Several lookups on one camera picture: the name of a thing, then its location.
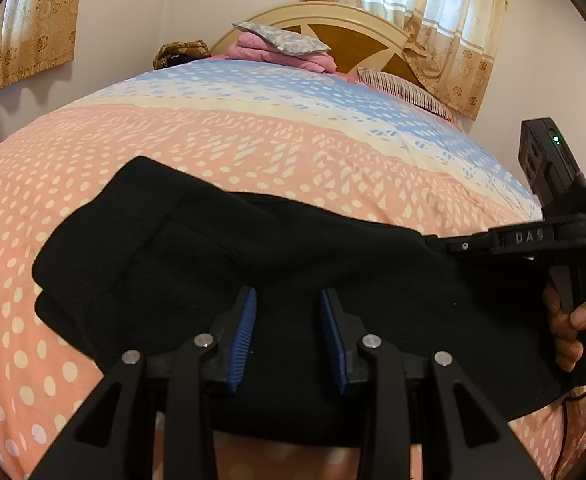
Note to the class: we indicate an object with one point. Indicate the cream wooden headboard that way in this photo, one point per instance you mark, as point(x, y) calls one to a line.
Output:
point(368, 35)

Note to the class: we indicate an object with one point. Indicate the grey patterned pillow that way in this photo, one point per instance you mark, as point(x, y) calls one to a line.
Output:
point(288, 40)

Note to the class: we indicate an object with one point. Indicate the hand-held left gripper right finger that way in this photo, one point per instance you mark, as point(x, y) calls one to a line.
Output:
point(331, 340)

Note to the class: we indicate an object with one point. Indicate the person's right hand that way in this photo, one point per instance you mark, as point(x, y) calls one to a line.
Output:
point(565, 340)

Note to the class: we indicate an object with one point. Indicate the polka-dot bedspread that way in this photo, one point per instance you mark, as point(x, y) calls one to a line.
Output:
point(223, 135)

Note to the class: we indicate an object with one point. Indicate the black pants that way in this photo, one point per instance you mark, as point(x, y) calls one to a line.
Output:
point(298, 250)

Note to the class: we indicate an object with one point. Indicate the pink folded blanket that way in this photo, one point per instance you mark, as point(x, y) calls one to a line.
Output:
point(253, 47)

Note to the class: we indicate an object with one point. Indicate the striped pillow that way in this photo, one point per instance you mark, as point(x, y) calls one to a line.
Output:
point(398, 85)

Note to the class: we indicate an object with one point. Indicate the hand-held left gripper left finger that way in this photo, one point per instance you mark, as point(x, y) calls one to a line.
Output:
point(243, 340)

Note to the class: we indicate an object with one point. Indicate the brown patterned cloth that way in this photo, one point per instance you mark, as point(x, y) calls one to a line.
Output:
point(180, 52)

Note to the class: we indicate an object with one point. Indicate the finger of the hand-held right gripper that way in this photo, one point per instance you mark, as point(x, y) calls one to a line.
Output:
point(465, 245)

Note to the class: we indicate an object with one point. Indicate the beige floral curtain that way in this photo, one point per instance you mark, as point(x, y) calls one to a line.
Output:
point(28, 25)
point(448, 15)

